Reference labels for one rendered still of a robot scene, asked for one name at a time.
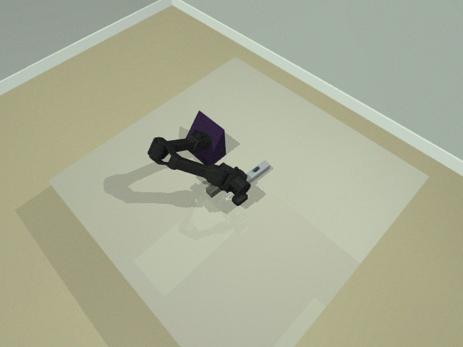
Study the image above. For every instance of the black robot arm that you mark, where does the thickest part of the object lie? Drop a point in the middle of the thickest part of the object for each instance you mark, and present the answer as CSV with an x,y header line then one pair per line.
x,y
214,174

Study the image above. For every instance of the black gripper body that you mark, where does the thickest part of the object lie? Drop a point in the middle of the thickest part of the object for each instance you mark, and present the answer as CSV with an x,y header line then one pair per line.
x,y
237,199

